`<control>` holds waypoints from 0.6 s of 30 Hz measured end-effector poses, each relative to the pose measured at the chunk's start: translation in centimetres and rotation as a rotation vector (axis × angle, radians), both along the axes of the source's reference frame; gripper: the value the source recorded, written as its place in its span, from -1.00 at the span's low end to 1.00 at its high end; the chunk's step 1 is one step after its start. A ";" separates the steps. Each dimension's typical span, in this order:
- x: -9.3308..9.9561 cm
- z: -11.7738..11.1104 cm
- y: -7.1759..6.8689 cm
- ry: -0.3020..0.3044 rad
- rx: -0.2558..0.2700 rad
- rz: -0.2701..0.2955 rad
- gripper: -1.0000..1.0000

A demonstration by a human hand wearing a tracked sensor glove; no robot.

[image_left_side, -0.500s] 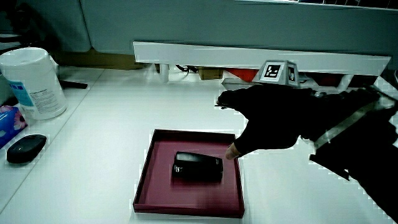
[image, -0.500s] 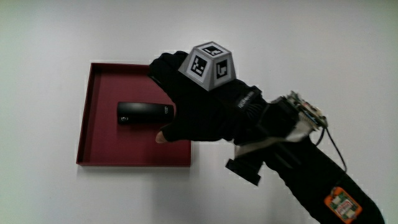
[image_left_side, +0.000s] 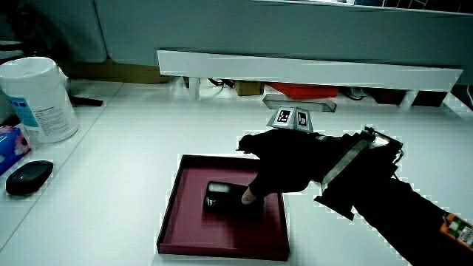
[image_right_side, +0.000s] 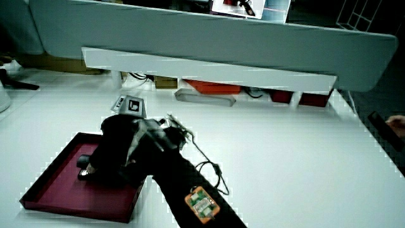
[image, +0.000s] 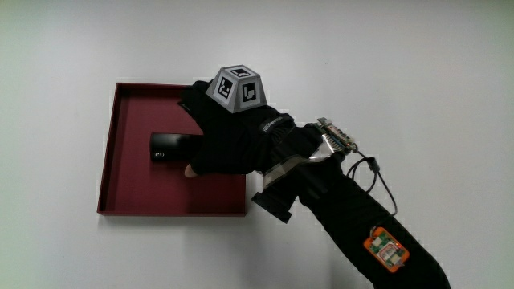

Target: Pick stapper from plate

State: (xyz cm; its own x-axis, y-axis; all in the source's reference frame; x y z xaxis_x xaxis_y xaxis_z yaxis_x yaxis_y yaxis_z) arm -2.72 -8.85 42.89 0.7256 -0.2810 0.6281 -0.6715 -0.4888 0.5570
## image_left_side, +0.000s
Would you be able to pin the grey partition panel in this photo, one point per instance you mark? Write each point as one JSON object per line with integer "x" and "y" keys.
{"x": 281, "y": 29}

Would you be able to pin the orange box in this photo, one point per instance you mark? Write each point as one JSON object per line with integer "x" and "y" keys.
{"x": 306, "y": 90}

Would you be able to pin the small brown cardboard box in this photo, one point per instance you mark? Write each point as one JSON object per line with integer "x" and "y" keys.
{"x": 248, "y": 88}

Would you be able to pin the black stapper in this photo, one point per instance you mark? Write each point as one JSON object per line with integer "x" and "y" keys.
{"x": 225, "y": 199}

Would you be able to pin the blue floral tissue pack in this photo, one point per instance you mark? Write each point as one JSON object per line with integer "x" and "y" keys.
{"x": 10, "y": 147}

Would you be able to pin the flat grey metal piece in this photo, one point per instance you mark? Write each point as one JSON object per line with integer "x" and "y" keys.
{"x": 301, "y": 103}

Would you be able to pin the person's right forearm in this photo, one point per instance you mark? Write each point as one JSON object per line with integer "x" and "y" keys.
{"x": 391, "y": 207}

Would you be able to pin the dark red box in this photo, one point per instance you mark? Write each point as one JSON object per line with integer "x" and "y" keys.
{"x": 386, "y": 96}

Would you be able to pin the orange tracker device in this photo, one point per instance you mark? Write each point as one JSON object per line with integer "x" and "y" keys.
{"x": 458, "y": 229}

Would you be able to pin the white desk riser shelf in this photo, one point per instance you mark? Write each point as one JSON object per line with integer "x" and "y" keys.
{"x": 295, "y": 70}

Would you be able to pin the white wipes canister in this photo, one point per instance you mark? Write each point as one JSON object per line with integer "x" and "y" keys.
{"x": 38, "y": 99}

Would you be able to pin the dark red square plate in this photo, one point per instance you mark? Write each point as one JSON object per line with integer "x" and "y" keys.
{"x": 207, "y": 229}

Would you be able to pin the person's right hand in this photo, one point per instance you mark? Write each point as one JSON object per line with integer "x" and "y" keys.
{"x": 292, "y": 159}

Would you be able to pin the black computer mouse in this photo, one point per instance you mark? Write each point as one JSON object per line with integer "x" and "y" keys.
{"x": 29, "y": 177}

